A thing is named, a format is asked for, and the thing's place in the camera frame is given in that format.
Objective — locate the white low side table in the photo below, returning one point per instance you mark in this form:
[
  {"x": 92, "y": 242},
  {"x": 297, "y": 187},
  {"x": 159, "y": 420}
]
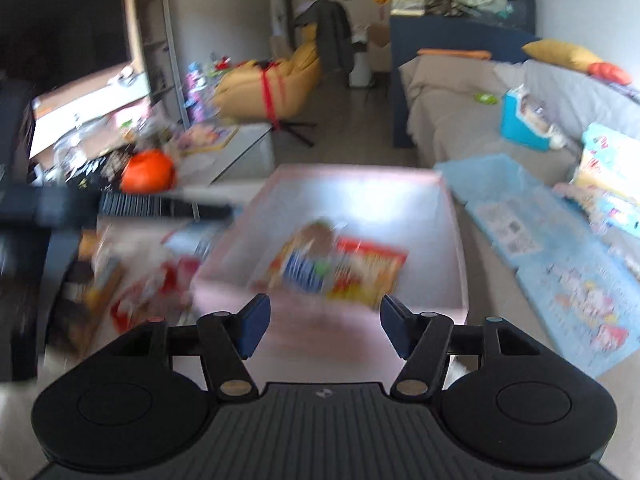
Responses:
[{"x": 247, "y": 156}]

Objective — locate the blue white snack packet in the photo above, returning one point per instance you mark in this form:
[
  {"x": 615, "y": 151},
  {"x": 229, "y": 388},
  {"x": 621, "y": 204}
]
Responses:
[{"x": 195, "y": 239}]

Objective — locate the grey covered sofa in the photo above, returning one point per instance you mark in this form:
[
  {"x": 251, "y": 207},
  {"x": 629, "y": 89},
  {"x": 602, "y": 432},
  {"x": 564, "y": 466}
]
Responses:
[{"x": 446, "y": 123}]

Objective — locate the orange round pumpkin container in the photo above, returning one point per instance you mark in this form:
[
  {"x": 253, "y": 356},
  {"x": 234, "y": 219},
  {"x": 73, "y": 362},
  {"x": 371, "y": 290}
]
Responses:
[{"x": 148, "y": 172}]

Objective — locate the blue tissue box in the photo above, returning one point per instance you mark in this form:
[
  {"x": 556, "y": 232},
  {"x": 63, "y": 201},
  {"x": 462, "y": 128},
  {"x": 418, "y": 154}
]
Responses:
[{"x": 524, "y": 122}]

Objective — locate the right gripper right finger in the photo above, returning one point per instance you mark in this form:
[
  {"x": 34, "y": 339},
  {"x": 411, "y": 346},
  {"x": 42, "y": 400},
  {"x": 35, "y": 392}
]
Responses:
[{"x": 422, "y": 341}]

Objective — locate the green toy on sofa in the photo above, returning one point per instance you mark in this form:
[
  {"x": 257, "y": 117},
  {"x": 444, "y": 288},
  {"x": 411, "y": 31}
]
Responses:
[{"x": 486, "y": 99}]

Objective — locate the black plum snack bag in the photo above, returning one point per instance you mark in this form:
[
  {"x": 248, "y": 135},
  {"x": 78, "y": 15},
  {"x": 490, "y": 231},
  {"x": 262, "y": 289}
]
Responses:
[{"x": 103, "y": 173}]

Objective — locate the yellow armchair with red ribbon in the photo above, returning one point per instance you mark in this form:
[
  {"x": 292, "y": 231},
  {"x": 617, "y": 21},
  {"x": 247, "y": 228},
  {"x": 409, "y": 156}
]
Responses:
[{"x": 274, "y": 92}]

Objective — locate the blue cabinet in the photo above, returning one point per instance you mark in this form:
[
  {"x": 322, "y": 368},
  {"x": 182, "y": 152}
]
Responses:
[{"x": 435, "y": 39}]

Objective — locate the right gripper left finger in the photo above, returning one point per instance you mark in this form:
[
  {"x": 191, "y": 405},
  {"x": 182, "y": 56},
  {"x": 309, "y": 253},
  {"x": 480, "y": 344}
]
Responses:
[{"x": 227, "y": 341}]

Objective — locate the pink cardboard box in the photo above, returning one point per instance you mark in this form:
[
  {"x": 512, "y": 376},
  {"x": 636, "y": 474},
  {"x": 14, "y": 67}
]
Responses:
[{"x": 312, "y": 338}]

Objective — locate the yellow rice cracker packet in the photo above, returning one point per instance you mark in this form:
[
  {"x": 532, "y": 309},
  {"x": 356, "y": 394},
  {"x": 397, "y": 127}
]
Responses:
[{"x": 364, "y": 272}]

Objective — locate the colourful bottles cluster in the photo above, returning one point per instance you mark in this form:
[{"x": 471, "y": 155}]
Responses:
[{"x": 200, "y": 87}]

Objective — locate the blue label chocolate snack packet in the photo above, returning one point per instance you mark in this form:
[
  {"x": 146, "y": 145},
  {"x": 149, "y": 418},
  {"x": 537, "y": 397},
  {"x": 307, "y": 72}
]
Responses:
[{"x": 305, "y": 261}]

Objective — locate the black television screen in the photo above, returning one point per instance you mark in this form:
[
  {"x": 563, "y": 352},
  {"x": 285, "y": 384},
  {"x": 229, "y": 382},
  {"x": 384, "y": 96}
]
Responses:
[{"x": 51, "y": 43}]

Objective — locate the light blue cartoon mat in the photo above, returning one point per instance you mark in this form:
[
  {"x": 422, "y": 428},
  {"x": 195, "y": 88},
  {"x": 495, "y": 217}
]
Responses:
[{"x": 586, "y": 301}]

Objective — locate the red cushion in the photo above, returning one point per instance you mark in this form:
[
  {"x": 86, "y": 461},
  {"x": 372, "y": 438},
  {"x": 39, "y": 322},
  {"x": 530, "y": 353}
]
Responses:
[{"x": 609, "y": 72}]

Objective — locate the dark coat on rack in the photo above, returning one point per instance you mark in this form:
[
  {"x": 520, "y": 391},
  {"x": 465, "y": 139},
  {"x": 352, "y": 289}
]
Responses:
[{"x": 333, "y": 34}]

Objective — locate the yellow cushion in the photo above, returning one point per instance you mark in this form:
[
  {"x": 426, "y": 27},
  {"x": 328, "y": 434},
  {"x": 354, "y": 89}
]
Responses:
[{"x": 562, "y": 54}]

